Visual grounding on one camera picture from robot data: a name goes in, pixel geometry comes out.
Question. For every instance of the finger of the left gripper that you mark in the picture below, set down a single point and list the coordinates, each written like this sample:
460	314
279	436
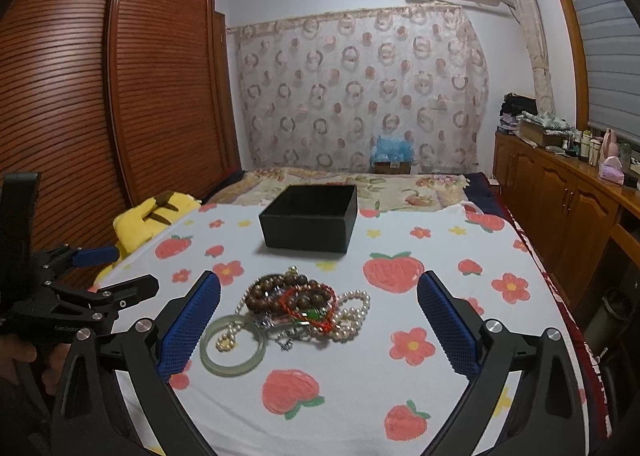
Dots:
93	257
110	298

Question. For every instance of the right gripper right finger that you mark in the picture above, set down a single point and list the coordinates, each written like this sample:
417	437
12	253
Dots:
545	416

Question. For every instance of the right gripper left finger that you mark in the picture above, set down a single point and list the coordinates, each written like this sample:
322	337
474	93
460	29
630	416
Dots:
90	416

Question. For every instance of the green jade bangle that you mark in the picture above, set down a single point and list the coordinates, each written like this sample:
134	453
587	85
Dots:
219	326

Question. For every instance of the silver purple brooch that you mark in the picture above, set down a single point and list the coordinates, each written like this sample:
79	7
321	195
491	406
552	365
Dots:
282	332

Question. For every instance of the black jewelry box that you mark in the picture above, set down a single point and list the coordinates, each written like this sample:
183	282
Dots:
311	217

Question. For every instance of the person's left hand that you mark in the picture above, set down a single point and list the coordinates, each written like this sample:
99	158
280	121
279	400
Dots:
13	350

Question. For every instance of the yellow plush toy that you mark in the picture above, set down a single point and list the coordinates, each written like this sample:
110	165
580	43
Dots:
139	224

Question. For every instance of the strawberry print white sheet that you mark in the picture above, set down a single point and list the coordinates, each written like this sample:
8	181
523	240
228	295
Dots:
378	383

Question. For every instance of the brown louvered wardrobe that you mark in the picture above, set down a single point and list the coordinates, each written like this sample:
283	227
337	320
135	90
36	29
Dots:
112	102

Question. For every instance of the wooden sideboard cabinet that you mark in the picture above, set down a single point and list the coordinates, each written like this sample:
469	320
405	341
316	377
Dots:
584	230

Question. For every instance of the pink container on sideboard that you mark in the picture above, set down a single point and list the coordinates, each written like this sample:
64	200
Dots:
611	170

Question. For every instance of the circle pattern lace curtain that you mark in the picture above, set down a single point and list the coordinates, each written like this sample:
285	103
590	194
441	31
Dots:
322	91

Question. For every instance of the blue bag on box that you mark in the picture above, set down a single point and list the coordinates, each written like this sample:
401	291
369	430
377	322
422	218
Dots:
392	157

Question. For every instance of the folded clothes pile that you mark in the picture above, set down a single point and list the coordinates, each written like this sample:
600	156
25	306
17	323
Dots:
519	116

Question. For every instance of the tied beige side curtain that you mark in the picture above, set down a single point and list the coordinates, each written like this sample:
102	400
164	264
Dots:
528	15

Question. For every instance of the window roller blind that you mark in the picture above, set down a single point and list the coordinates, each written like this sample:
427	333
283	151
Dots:
605	41

